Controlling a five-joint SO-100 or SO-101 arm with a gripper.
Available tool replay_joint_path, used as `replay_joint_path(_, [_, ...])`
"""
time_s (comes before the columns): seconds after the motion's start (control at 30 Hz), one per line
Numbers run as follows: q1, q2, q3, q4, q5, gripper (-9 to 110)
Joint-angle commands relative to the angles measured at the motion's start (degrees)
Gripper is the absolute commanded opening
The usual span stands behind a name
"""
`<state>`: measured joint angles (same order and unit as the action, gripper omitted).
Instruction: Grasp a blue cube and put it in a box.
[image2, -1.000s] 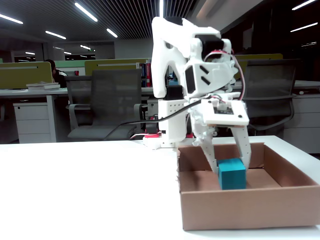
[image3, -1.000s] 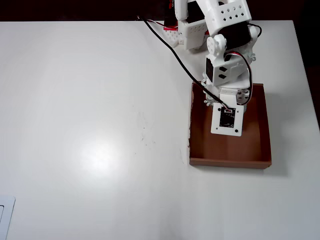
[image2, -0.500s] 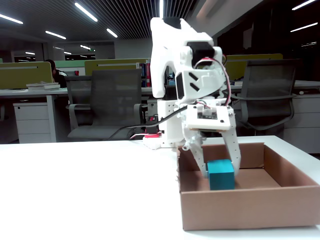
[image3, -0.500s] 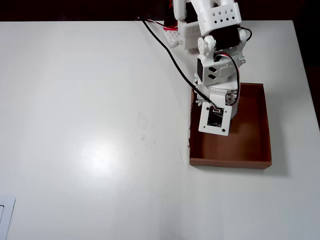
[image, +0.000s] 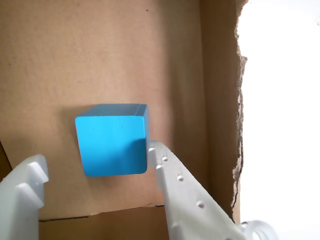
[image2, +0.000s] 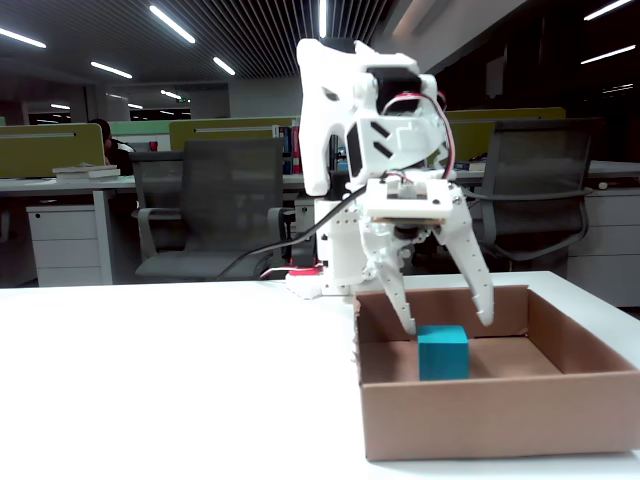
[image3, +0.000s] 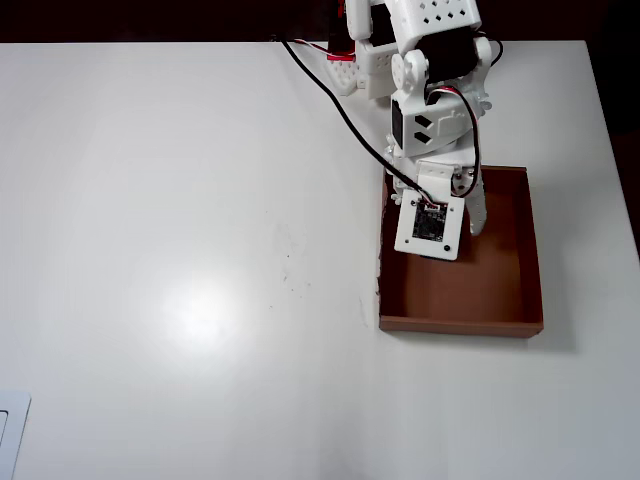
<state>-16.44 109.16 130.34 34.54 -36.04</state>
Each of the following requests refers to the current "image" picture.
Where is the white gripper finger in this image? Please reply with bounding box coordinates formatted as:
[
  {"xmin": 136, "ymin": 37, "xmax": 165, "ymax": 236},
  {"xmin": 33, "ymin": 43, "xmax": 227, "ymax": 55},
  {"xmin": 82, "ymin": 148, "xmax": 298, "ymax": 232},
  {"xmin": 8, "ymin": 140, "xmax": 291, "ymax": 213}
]
[
  {"xmin": 0, "ymin": 154, "xmax": 50, "ymax": 240},
  {"xmin": 147, "ymin": 139, "xmax": 250, "ymax": 240}
]

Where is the blue cube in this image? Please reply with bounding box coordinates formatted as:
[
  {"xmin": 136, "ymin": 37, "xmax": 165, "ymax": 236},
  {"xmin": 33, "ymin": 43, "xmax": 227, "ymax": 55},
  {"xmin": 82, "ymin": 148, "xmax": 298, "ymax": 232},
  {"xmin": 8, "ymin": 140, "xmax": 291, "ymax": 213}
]
[{"xmin": 74, "ymin": 103, "xmax": 151, "ymax": 178}]

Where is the brown cardboard box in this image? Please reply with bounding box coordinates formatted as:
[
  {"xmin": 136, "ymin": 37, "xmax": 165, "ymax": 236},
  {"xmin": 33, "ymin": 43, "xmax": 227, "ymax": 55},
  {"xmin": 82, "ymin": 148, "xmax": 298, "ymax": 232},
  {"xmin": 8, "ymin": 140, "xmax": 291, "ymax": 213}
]
[{"xmin": 0, "ymin": 0, "xmax": 248, "ymax": 240}]

